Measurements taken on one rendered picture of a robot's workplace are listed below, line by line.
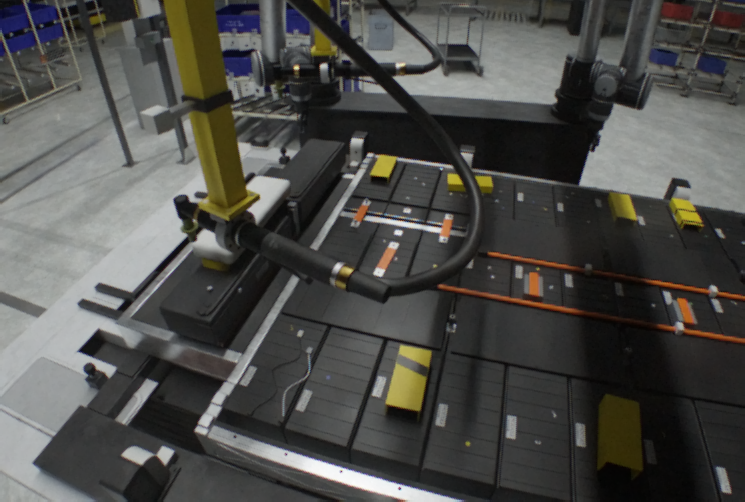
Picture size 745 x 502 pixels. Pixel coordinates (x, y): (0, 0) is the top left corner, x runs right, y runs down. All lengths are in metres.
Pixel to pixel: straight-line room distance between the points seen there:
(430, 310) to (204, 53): 0.78
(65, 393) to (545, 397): 1.22
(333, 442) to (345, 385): 0.13
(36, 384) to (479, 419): 1.18
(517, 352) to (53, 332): 1.36
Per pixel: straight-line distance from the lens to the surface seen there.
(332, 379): 0.99
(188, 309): 1.06
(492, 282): 1.22
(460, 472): 0.90
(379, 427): 0.93
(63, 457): 1.25
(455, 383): 0.99
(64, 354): 1.51
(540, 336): 1.12
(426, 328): 1.07
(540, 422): 0.99
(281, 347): 1.05
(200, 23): 0.68
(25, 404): 1.46
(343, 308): 1.10
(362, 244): 1.30
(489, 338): 1.08
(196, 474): 1.09
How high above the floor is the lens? 1.83
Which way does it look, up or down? 37 degrees down
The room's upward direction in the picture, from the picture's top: straight up
